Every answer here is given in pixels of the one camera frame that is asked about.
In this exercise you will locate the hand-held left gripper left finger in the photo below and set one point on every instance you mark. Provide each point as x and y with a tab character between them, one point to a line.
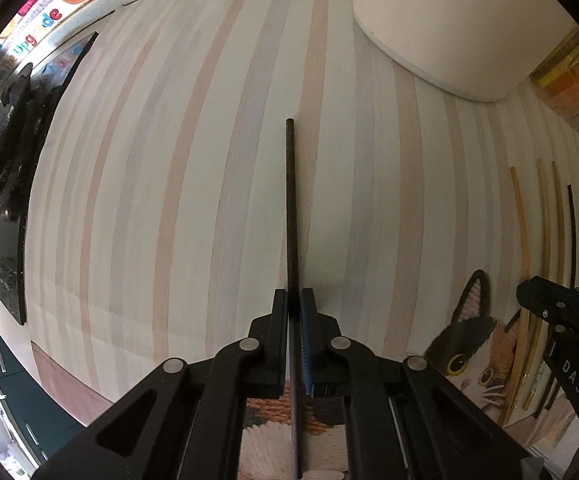
280	340

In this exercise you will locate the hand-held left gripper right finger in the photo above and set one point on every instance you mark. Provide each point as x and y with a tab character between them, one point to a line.
308	340

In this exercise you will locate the row of mixed chopsticks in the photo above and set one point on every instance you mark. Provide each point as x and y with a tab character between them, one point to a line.
522	220

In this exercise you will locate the black chopstick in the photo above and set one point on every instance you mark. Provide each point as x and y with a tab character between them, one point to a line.
292	210

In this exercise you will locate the white utensil holder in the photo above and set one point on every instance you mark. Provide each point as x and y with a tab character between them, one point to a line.
449	25

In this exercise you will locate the yellow orange packet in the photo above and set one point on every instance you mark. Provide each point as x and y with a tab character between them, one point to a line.
577	85

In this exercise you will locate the striped cat print mat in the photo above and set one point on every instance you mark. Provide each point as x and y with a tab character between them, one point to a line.
169	160

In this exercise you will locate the dark green cabinet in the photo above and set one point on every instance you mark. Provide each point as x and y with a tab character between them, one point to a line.
4	385

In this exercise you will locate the black stove grate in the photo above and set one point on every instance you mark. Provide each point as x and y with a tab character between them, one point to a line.
9	135

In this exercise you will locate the colourful lettered poster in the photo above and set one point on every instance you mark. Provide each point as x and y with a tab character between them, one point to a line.
44	10

